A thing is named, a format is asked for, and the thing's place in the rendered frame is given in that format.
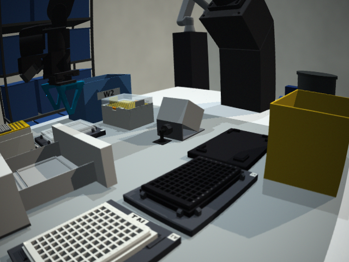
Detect yellow open-top box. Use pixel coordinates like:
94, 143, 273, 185
263, 90, 349, 197

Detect blue bin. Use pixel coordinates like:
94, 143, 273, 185
66, 74, 131, 123

